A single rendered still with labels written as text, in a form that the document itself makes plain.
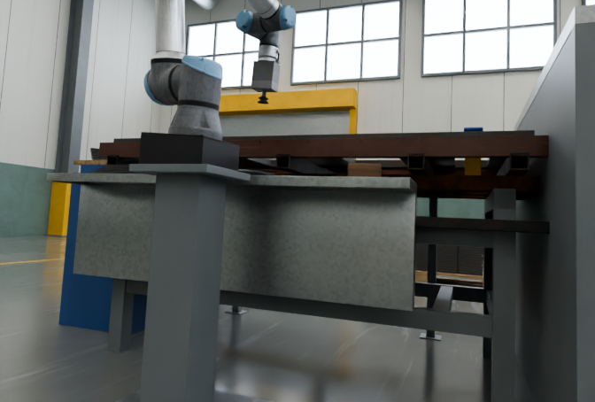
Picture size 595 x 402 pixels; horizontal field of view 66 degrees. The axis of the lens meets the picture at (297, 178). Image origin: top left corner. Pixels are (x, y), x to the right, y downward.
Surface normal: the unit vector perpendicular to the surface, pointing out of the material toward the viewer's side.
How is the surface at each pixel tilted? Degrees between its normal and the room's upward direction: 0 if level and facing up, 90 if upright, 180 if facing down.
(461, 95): 90
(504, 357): 90
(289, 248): 90
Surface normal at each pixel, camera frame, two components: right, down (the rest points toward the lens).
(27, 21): 0.93, 0.01
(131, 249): -0.34, -0.10
